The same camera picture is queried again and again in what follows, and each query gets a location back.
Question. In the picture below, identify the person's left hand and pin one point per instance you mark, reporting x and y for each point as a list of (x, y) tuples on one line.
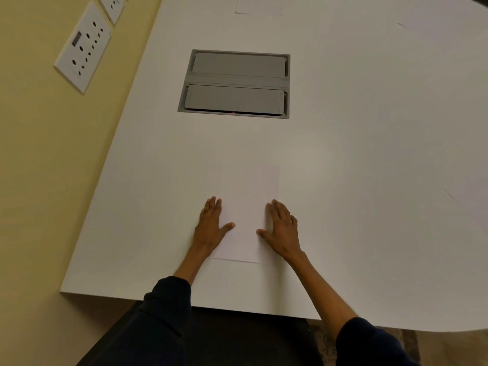
[(207, 232)]

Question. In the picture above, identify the person's right hand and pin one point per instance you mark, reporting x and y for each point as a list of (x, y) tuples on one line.
[(284, 236)]

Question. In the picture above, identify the person's right thumb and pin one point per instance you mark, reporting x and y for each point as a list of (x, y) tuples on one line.
[(264, 234)]

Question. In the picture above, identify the person's right little finger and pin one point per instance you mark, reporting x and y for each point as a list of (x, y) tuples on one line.
[(294, 221)]

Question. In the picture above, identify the person's right middle finger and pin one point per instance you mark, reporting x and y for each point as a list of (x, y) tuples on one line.
[(277, 210)]

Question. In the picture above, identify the person's left thumb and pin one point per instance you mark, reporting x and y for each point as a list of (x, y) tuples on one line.
[(227, 227)]

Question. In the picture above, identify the person's left middle finger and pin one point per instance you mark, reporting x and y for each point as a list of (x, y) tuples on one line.
[(211, 206)]

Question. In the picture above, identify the person's left little finger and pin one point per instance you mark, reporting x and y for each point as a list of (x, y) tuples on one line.
[(201, 217)]

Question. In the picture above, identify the white paper sheet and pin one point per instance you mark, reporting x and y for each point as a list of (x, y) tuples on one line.
[(247, 201)]

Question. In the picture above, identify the person's left forearm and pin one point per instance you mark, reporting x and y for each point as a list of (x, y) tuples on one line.
[(171, 293)]

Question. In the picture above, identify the person's right forearm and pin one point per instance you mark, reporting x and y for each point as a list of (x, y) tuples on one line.
[(335, 308)]

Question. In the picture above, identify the person's dark trousers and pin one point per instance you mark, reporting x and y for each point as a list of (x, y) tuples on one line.
[(236, 339)]

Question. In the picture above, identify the large white wall socket plate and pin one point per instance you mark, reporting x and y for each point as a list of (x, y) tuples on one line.
[(84, 45)]

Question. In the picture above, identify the small white wall socket plate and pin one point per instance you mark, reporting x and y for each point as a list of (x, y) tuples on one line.
[(111, 7)]

